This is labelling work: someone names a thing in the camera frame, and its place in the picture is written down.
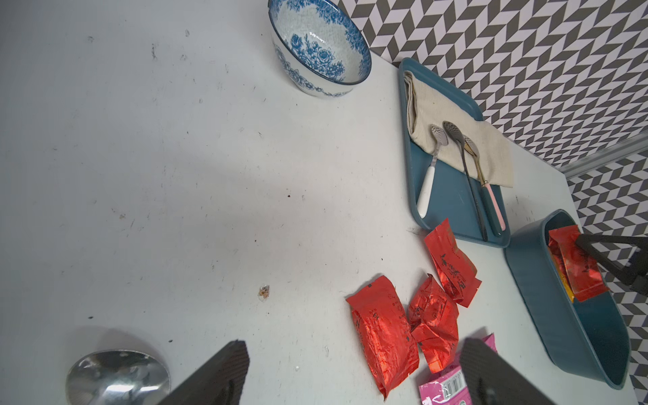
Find teal storage box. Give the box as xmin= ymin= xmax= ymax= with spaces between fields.
xmin=505 ymin=209 xmax=631 ymax=390

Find beige folded cloth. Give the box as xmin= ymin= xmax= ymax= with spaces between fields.
xmin=403 ymin=70 xmax=516 ymax=189

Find small red tea bag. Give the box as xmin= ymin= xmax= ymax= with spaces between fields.
xmin=408 ymin=274 xmax=459 ymax=374

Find pink tea bag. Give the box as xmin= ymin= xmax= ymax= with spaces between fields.
xmin=418 ymin=351 xmax=473 ymax=405

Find dark metal spoon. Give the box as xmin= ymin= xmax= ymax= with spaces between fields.
xmin=442 ymin=121 xmax=489 ymax=241

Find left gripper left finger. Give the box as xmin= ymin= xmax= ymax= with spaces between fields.
xmin=159 ymin=340 xmax=250 ymax=405

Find pink handled gold spoon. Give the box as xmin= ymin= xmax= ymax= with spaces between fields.
xmin=464 ymin=136 xmax=506 ymax=236

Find blue white porcelain bowl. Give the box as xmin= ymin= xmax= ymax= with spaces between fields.
xmin=268 ymin=0 xmax=372 ymax=99

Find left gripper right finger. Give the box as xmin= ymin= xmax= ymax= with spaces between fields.
xmin=460 ymin=339 xmax=554 ymax=405

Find white handled spoon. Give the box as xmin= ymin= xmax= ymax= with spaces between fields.
xmin=417 ymin=125 xmax=448 ymax=219

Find teal flat tray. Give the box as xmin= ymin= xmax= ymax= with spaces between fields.
xmin=398 ymin=58 xmax=511 ymax=248

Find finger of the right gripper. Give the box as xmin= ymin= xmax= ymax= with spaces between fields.
xmin=574 ymin=233 xmax=648 ymax=297

